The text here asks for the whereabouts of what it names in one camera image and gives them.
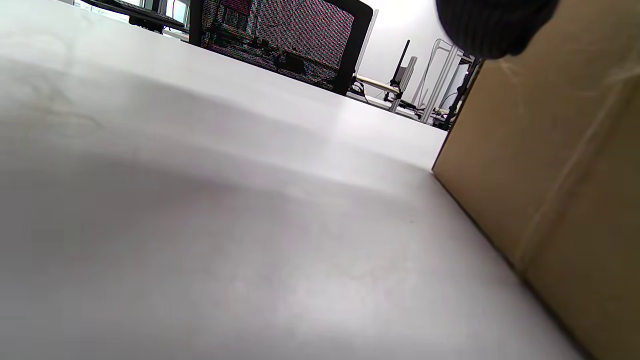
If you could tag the brown cardboard box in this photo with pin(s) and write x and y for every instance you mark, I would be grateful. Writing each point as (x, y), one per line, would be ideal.
(500, 150)

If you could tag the person's left hand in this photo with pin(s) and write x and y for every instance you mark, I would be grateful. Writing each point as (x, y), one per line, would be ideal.
(492, 27)

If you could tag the black desk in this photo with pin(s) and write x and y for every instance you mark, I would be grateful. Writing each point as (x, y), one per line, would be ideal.
(135, 15)

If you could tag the thin jute twine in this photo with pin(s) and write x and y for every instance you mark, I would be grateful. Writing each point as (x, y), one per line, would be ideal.
(571, 170)

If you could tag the black mesh office chair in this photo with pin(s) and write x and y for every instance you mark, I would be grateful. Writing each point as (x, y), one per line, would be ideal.
(357, 45)

